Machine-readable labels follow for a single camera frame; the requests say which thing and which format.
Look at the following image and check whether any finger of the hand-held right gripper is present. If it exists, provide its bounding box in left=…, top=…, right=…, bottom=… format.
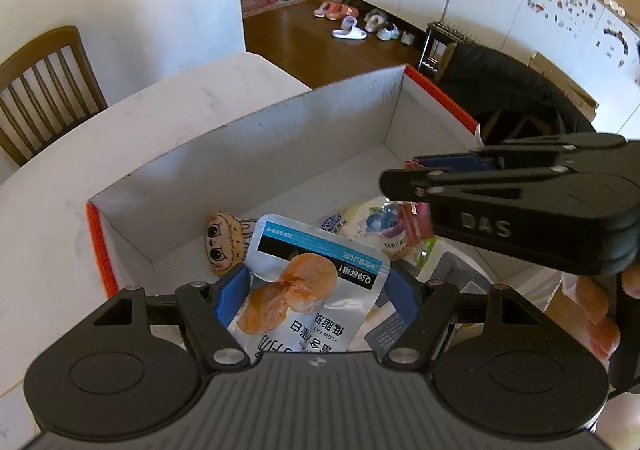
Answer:
left=414, top=132, right=632, bottom=172
left=379, top=165, right=577, bottom=203

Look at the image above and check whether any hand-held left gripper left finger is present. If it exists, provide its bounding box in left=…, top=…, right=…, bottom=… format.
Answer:
left=92, top=263, right=251, bottom=373

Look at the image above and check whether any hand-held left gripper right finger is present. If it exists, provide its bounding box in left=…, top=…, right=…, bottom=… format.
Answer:
left=382, top=264, right=548, bottom=371

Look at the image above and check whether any white and blue snack bag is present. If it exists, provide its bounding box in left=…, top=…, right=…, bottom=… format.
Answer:
left=339, top=199, right=417, bottom=258

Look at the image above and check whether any cartoon face snack packet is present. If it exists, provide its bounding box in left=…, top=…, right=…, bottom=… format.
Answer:
left=202, top=211, right=258, bottom=277

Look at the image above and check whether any silver snack pouch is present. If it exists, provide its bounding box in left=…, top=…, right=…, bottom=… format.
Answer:
left=227, top=213, right=392, bottom=356

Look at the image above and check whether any red cardboard box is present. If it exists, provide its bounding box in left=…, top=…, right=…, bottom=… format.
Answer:
left=85, top=63, right=501, bottom=331

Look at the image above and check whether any white desktop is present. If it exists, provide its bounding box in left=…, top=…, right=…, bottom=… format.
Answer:
left=0, top=53, right=313, bottom=436

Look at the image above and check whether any person's right hand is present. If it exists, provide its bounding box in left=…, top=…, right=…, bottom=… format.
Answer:
left=574, top=261, right=640, bottom=362

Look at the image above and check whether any dark wooden chair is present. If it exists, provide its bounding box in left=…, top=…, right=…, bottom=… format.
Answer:
left=477, top=109, right=547, bottom=147

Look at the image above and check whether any black metal stool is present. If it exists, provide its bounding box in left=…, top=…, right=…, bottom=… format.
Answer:
left=419, top=21, right=472, bottom=82

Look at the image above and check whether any grey fluffy slipper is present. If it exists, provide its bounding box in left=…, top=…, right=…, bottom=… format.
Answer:
left=363, top=9, right=387, bottom=34

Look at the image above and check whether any white slipper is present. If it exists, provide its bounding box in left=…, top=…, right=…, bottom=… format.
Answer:
left=332, top=16, right=369, bottom=40

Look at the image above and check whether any white cabinet with stickers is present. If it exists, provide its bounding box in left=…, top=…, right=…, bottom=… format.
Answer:
left=444, top=0, right=640, bottom=123

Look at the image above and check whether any patterned door rug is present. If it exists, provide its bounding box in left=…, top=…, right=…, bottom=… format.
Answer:
left=240, top=0, right=309, bottom=20

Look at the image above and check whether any brown wooden chair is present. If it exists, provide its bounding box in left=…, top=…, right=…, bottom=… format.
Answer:
left=0, top=25, right=109, bottom=167

